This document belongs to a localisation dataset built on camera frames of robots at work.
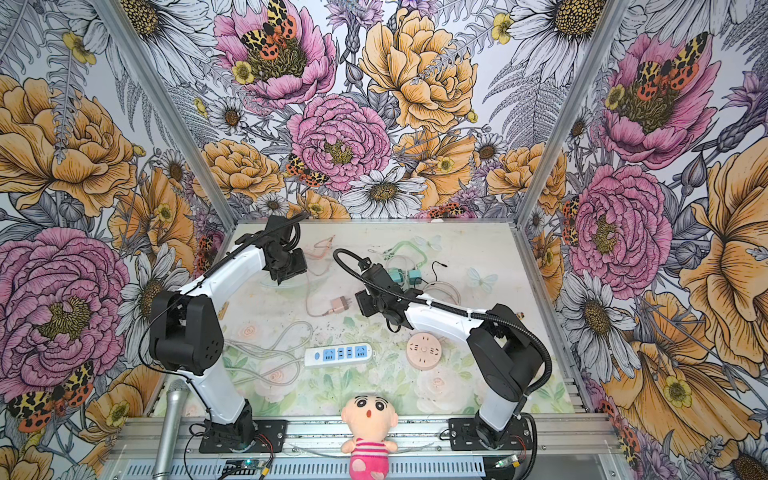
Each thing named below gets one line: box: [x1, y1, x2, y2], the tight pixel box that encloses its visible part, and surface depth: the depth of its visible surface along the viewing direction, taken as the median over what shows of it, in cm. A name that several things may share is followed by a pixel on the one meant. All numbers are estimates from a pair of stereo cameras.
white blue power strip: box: [304, 343, 373, 367], surface depth 87 cm
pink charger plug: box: [328, 296, 352, 314], surface depth 99 cm
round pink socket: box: [406, 332, 442, 370], surface depth 87 cm
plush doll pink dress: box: [341, 394, 399, 480], surface depth 70 cm
